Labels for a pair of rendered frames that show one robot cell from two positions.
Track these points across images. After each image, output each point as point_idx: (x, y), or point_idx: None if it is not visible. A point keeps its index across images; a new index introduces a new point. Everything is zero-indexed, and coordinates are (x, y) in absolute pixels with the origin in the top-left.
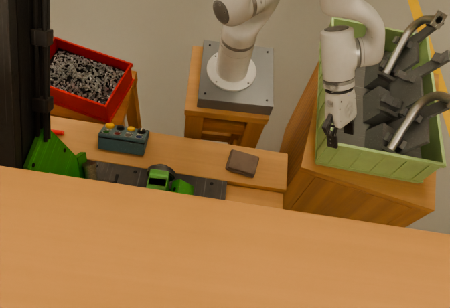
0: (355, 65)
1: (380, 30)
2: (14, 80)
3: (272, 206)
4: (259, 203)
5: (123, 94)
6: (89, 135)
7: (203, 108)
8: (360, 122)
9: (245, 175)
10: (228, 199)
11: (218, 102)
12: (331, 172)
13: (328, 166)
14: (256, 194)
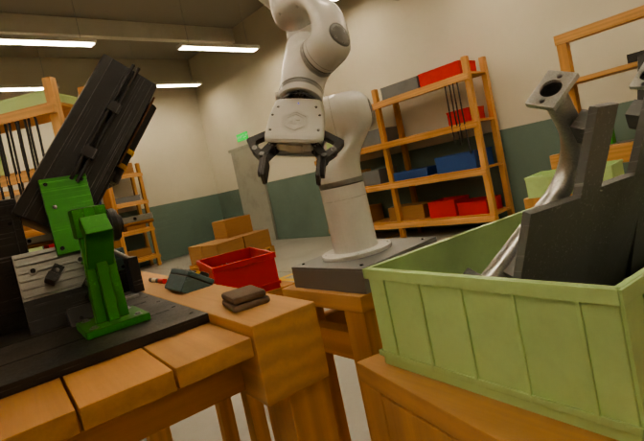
0: (299, 58)
1: (309, 0)
2: (71, 117)
3: (214, 345)
4: (206, 340)
5: (255, 286)
6: None
7: (301, 288)
8: None
9: (229, 306)
10: (187, 332)
11: (309, 271)
12: (402, 377)
13: (404, 367)
14: (218, 333)
